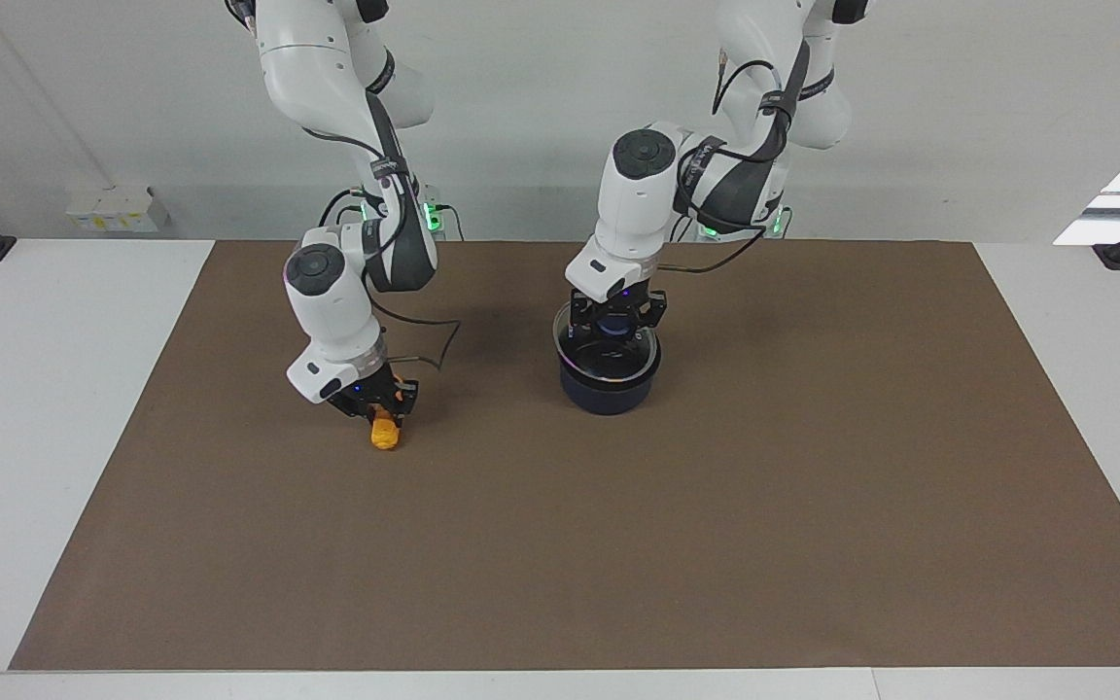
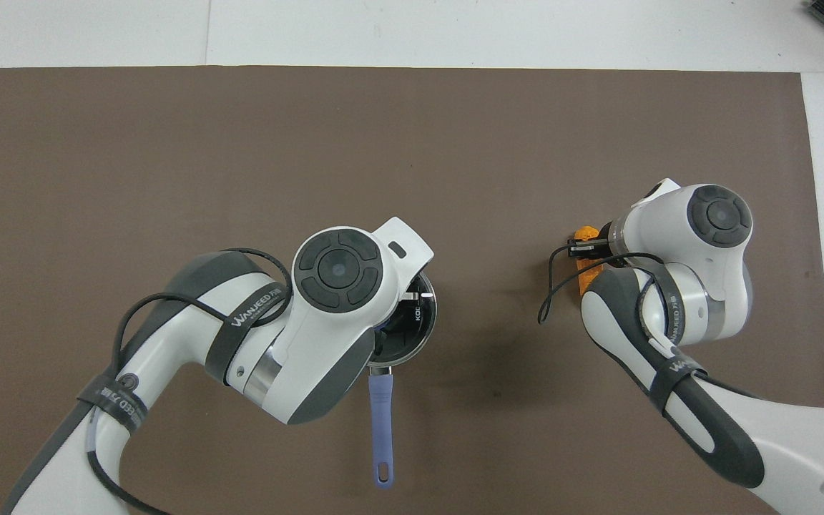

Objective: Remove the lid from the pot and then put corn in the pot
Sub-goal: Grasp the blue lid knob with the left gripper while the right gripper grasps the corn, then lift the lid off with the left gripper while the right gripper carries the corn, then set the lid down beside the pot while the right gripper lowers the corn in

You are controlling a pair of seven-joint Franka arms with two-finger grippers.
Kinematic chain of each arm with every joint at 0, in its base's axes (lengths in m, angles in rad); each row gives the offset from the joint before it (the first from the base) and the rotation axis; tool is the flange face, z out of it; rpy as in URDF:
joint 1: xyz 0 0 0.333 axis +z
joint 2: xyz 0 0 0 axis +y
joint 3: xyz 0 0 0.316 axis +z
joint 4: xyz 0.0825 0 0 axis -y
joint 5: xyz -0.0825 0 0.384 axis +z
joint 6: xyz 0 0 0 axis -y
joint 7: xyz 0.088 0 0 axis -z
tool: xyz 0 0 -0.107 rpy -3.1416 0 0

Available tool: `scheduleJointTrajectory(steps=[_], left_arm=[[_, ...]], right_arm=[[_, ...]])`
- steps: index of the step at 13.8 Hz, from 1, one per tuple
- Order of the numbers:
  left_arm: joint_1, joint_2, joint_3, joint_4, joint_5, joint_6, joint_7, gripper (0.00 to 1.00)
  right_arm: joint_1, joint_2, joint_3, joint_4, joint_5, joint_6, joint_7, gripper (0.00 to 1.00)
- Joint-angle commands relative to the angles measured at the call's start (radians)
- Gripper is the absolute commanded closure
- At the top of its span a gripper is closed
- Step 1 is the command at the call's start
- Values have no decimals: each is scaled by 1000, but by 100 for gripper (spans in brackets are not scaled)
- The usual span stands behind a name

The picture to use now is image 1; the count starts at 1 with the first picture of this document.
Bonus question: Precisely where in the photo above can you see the dark pot with purple handle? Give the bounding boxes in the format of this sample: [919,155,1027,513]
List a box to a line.
[553,303,663,417]

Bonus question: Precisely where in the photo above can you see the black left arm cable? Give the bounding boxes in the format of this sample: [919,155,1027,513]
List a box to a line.
[662,56,796,275]

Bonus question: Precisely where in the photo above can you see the brown table mat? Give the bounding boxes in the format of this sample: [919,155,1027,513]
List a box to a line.
[8,240,1120,672]

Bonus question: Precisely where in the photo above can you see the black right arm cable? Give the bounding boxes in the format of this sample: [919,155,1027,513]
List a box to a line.
[319,124,464,372]

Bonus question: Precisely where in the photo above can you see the glass lid with purple knob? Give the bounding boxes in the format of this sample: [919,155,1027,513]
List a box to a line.
[553,305,663,382]

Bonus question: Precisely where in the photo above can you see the white wall socket box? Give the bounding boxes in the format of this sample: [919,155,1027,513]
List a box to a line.
[66,185,171,234]

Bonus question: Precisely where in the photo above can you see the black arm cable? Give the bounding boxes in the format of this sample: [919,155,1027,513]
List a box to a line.
[662,56,796,275]
[319,124,464,372]

